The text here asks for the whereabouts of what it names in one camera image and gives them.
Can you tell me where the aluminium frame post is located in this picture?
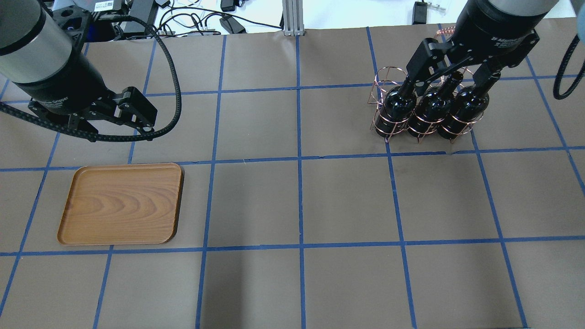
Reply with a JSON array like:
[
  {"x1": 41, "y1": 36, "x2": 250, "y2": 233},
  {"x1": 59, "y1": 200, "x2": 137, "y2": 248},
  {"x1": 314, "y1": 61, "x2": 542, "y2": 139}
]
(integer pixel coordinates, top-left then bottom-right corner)
[{"x1": 282, "y1": 0, "x2": 305, "y2": 36}]

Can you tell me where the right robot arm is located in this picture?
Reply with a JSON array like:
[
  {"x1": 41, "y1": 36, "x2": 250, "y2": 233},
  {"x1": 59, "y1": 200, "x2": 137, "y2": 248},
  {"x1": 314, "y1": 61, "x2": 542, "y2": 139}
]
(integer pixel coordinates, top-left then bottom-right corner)
[{"x1": 402, "y1": 0, "x2": 557, "y2": 96}]

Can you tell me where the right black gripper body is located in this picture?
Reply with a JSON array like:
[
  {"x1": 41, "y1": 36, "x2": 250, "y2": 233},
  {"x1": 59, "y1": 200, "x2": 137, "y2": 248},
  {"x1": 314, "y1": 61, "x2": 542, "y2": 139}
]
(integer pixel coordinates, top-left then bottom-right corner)
[{"x1": 451, "y1": 0, "x2": 540, "y2": 58}]

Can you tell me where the black power adapter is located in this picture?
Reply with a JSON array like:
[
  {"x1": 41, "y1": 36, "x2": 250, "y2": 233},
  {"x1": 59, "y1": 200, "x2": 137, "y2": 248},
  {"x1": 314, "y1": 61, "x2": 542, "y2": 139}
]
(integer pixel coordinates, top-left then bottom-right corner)
[{"x1": 219, "y1": 15, "x2": 247, "y2": 35}]

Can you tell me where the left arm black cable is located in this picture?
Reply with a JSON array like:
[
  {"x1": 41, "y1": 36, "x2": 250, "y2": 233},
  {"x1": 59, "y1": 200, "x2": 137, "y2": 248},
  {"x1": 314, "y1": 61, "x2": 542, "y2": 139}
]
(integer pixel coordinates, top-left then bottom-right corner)
[{"x1": 0, "y1": 16, "x2": 183, "y2": 143}]

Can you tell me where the wooden tray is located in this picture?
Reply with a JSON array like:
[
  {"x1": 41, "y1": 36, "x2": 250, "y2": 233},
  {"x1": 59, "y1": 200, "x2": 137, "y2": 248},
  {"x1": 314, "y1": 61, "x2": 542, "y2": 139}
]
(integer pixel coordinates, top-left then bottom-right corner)
[{"x1": 57, "y1": 163, "x2": 184, "y2": 246}]

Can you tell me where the dark wine bottle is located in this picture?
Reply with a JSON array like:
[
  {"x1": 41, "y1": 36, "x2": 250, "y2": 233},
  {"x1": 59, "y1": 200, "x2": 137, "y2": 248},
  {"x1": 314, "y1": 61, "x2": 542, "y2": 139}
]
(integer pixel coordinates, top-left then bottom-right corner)
[
  {"x1": 374, "y1": 81, "x2": 416, "y2": 139},
  {"x1": 437, "y1": 85, "x2": 489, "y2": 140},
  {"x1": 407, "y1": 71, "x2": 464, "y2": 143}
]

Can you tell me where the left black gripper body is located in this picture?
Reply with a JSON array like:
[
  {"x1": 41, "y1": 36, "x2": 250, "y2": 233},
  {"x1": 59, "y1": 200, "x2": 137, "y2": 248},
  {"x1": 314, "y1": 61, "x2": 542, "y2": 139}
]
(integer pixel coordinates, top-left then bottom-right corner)
[{"x1": 27, "y1": 55, "x2": 117, "y2": 133}]

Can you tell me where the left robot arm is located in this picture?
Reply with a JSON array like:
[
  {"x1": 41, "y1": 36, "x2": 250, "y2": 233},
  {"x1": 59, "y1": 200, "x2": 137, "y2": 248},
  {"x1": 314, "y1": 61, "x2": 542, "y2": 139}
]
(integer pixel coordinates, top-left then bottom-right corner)
[{"x1": 0, "y1": 0, "x2": 158, "y2": 141}]

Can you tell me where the copper wire bottle basket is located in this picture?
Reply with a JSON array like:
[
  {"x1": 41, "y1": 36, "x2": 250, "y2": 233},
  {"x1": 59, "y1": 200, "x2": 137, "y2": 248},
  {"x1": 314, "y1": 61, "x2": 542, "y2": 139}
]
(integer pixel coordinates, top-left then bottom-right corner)
[{"x1": 368, "y1": 28, "x2": 479, "y2": 142}]

